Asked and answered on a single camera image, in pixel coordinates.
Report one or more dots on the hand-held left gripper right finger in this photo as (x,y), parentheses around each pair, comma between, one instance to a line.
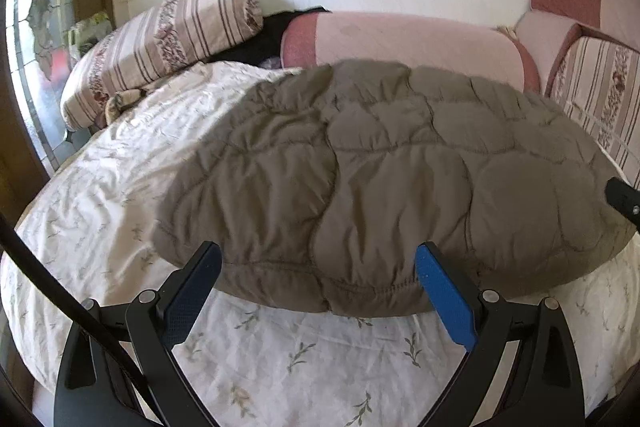
(447,299)

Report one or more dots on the small cream cloth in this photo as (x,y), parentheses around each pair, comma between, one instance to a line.
(507,33)

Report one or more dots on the green floral box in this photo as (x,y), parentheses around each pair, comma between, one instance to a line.
(92,29)

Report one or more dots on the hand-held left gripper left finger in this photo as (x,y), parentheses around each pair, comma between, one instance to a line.
(187,302)

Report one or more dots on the small purple item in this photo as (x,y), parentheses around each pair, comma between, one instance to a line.
(271,63)

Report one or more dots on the white floral bed sheet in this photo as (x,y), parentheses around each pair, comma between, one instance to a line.
(300,357)

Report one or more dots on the large striped floral cushion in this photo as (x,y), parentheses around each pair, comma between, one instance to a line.
(605,92)

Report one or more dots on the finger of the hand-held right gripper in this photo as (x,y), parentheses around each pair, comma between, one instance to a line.
(625,204)

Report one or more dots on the olive quilted hooded jacket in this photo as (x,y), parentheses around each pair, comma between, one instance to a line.
(375,187)

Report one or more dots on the pink bolster cushion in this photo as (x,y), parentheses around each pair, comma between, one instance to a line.
(400,39)

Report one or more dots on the striped floral pillow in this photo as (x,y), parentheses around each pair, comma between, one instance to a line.
(160,42)

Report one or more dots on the small patterned cloth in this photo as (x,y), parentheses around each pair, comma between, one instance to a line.
(122,102)

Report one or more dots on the stained glass door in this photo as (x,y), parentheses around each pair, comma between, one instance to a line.
(45,7)

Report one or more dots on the black cloth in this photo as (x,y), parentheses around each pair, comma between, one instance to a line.
(260,42)

